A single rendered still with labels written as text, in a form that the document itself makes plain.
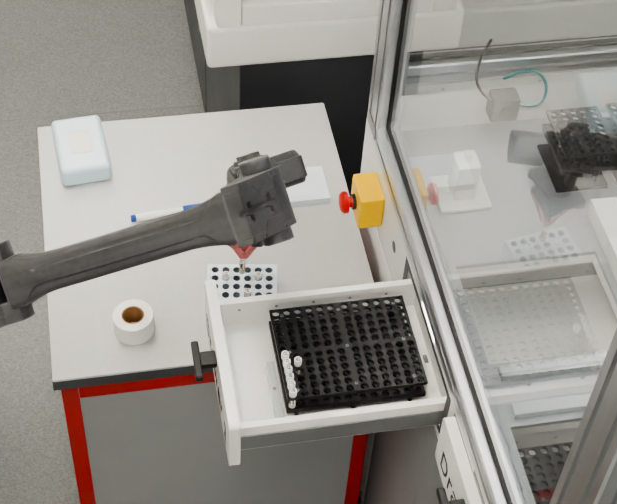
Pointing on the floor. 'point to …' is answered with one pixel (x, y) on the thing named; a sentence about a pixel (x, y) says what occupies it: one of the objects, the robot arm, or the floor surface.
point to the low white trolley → (186, 315)
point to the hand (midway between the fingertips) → (243, 252)
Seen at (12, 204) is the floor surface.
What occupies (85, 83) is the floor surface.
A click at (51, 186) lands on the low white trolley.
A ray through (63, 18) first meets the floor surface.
